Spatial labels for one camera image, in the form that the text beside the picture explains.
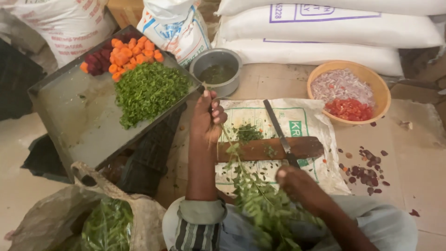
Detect person's right hand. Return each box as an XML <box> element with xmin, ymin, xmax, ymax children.
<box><xmin>275</xmin><ymin>165</ymin><xmax>330</xmax><ymax>215</ymax></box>

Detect person's left hand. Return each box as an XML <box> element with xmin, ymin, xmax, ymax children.
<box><xmin>190</xmin><ymin>89</ymin><xmax>228</xmax><ymax>144</ymax></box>

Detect curry leaf sprig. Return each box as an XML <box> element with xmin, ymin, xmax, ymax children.
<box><xmin>202</xmin><ymin>82</ymin><xmax>276</xmax><ymax>206</ymax></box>

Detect steel pot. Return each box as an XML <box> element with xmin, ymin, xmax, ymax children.
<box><xmin>189</xmin><ymin>48</ymin><xmax>243</xmax><ymax>98</ymax></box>

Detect small heap of cut leaves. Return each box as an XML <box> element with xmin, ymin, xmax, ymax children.
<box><xmin>232</xmin><ymin>123</ymin><xmax>265</xmax><ymax>143</ymax></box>

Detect long kitchen knife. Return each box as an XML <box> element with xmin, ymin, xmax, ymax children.
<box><xmin>263</xmin><ymin>99</ymin><xmax>301</xmax><ymax>170</ymax></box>

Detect pile of chopped green leaves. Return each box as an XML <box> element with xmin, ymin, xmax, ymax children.
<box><xmin>114</xmin><ymin>62</ymin><xmax>193</xmax><ymax>130</ymax></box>

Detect black plastic crate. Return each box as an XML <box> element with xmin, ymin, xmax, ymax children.
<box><xmin>116</xmin><ymin>102</ymin><xmax>189</xmax><ymax>198</ymax></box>

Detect white sack with blue print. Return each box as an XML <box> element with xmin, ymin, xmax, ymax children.
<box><xmin>136</xmin><ymin>0</ymin><xmax>213</xmax><ymax>69</ymax></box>

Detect brown wooden chopping board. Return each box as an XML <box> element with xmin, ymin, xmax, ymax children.
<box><xmin>217</xmin><ymin>136</ymin><xmax>325</xmax><ymax>164</ymax></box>

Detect white woven sack sheet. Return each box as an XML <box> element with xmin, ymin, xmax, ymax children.
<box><xmin>214</xmin><ymin>98</ymin><xmax>352</xmax><ymax>196</ymax></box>

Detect pile of carrot pieces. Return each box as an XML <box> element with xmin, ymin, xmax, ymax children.
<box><xmin>79</xmin><ymin>36</ymin><xmax>165</xmax><ymax>83</ymax></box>

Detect bunch of curry leaf sprigs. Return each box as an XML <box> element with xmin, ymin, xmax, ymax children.
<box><xmin>225</xmin><ymin>142</ymin><xmax>326</xmax><ymax>251</ymax></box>

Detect white sack with purple line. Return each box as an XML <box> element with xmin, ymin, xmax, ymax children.
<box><xmin>212</xmin><ymin>38</ymin><xmax>405</xmax><ymax>77</ymax></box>

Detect heap of chopped onion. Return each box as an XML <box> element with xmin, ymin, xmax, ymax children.
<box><xmin>310</xmin><ymin>68</ymin><xmax>376</xmax><ymax>107</ymax></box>

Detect pile of beetroot pieces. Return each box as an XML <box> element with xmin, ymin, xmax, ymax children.
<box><xmin>85</xmin><ymin>32</ymin><xmax>141</xmax><ymax>77</ymax></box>

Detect heap of chopped red tomato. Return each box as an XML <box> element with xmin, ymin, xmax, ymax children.
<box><xmin>325</xmin><ymin>98</ymin><xmax>374</xmax><ymax>122</ymax></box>

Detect brown cardboard box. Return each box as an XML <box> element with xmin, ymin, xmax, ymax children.
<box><xmin>106</xmin><ymin>0</ymin><xmax>145</xmax><ymax>29</ymax></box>

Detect grey metal tray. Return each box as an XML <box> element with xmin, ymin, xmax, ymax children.
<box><xmin>28</xmin><ymin>25</ymin><xmax>205</xmax><ymax>182</ymax></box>

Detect green vegetables in bag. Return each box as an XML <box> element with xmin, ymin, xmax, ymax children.
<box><xmin>81</xmin><ymin>198</ymin><xmax>135</xmax><ymax>251</ymax></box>

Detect scattered dark red peels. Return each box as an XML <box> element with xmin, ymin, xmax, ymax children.
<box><xmin>336</xmin><ymin>146</ymin><xmax>391</xmax><ymax>196</ymax></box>

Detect orange plastic bowl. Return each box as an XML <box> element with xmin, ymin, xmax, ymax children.
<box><xmin>307</xmin><ymin>60</ymin><xmax>392</xmax><ymax>126</ymax></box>

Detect white sack with red print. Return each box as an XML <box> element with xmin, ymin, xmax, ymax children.
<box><xmin>0</xmin><ymin>0</ymin><xmax>118</xmax><ymax>69</ymax></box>

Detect person's light grey clothing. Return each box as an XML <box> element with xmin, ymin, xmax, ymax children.
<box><xmin>162</xmin><ymin>193</ymin><xmax>419</xmax><ymax>251</ymax></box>

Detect dark cloth heap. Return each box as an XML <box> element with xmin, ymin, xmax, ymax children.
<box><xmin>0</xmin><ymin>38</ymin><xmax>47</xmax><ymax>121</ymax></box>

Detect crumpled plastic bag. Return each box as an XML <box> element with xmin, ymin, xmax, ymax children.
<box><xmin>6</xmin><ymin>162</ymin><xmax>168</xmax><ymax>251</ymax></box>

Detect flattened cardboard sheet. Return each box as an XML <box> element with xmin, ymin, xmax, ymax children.
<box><xmin>156</xmin><ymin>63</ymin><xmax>446</xmax><ymax>242</ymax></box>

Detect white sack with purple frame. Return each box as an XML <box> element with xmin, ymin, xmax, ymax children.
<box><xmin>217</xmin><ymin>4</ymin><xmax>446</xmax><ymax>50</ymax></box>

